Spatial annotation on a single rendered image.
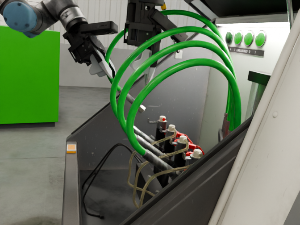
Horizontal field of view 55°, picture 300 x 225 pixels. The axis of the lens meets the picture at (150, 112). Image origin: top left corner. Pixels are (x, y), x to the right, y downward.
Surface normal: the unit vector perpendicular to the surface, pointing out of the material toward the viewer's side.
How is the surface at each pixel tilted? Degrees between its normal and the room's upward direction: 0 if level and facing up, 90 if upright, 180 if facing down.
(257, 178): 76
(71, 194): 0
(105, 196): 0
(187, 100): 90
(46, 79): 90
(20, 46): 90
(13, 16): 90
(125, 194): 0
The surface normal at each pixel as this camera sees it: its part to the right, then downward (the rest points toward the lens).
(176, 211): 0.25, 0.27
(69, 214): 0.10, -0.96
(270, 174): -0.91, -0.26
